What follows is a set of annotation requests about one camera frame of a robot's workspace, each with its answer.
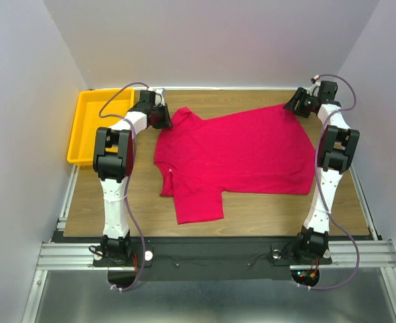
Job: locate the yellow plastic tray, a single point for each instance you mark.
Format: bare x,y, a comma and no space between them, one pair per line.
89,116

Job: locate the red t shirt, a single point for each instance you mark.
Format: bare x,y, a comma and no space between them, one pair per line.
263,151

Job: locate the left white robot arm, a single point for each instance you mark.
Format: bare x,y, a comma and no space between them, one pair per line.
113,160

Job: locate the aluminium frame rail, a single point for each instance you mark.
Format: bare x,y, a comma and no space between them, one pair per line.
62,265

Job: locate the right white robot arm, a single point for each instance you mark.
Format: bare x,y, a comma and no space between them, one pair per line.
333,157

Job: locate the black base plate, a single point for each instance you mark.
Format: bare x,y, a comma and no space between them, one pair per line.
203,259

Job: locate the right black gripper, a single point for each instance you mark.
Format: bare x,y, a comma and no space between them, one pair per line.
300,94

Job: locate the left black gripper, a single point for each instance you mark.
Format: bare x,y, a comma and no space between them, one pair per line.
167,120

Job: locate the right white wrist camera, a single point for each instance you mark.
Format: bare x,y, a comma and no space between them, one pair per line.
312,91

